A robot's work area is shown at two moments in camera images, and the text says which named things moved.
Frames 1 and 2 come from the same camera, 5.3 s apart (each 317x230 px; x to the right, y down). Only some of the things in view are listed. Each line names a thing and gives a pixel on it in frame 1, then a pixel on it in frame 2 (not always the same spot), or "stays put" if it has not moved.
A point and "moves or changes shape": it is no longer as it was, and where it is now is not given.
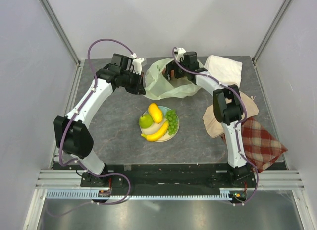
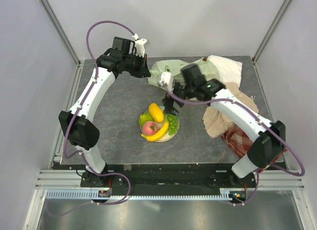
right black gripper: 170,67 -> 168,104
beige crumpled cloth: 214,128 stays put
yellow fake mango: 155,113 stays put
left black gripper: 139,88 -> 143,71
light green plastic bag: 157,86 moves or changes shape
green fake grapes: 173,121 stays put
